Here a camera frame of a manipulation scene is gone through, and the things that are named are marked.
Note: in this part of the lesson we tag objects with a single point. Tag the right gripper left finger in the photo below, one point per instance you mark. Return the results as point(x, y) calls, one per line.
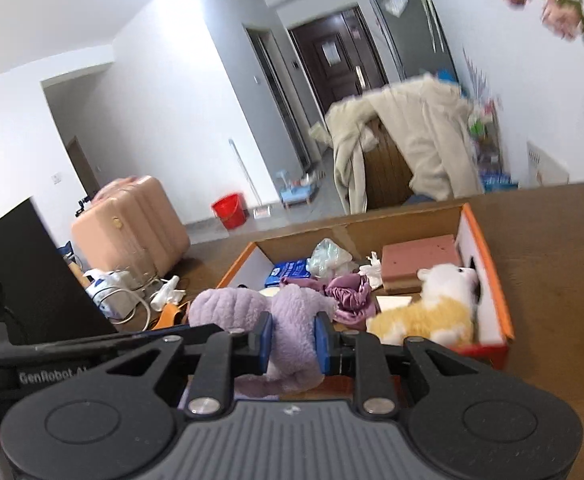
point(225, 356)

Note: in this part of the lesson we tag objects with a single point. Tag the orange cardboard box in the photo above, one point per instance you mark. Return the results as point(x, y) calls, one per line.
point(493, 330)

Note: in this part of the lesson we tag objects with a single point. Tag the red bucket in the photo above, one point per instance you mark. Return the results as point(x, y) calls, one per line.
point(230, 210)

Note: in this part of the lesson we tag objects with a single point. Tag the iridescent plastic bag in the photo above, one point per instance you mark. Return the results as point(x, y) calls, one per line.
point(329, 260)

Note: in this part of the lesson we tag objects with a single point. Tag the white calendar board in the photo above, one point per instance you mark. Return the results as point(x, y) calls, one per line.
point(543, 170)

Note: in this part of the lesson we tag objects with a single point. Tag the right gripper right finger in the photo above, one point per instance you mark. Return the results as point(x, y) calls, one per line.
point(360, 357)

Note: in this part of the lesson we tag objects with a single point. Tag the brown wooden chair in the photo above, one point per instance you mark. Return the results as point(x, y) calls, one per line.
point(387, 173)

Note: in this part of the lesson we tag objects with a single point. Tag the pink suitcase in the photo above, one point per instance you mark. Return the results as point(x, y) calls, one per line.
point(131, 221)

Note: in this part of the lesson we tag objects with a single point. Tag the beige coat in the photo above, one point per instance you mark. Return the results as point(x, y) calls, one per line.
point(427, 119)

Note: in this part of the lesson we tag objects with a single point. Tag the blue tissue pack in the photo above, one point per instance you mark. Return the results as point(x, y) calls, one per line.
point(287, 269)

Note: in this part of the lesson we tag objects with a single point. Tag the grey refrigerator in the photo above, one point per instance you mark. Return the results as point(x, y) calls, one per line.
point(415, 37)

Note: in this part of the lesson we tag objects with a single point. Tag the mop with white handle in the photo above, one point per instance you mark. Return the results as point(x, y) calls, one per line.
point(260, 211)

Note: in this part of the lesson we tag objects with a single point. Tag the white tissue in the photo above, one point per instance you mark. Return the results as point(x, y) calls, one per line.
point(372, 271)

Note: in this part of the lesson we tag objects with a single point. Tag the white wedge sponge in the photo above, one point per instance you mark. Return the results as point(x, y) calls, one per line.
point(390, 302)

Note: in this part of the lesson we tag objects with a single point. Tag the dark entrance door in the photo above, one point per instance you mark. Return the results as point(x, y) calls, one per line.
point(339, 56)

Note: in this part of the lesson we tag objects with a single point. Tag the white yellow plush toy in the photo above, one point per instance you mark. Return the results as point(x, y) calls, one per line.
point(444, 313)

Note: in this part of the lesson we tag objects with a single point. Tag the small blue stool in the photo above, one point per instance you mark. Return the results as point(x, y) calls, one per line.
point(294, 192)

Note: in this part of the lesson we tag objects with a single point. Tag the purple satin scrunchie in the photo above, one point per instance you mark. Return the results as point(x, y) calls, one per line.
point(352, 292)

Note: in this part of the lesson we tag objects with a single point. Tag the white charger with cables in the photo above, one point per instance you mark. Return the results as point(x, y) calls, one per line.
point(125, 298)

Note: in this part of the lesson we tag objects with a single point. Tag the lilac towel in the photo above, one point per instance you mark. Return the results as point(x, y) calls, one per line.
point(293, 367)

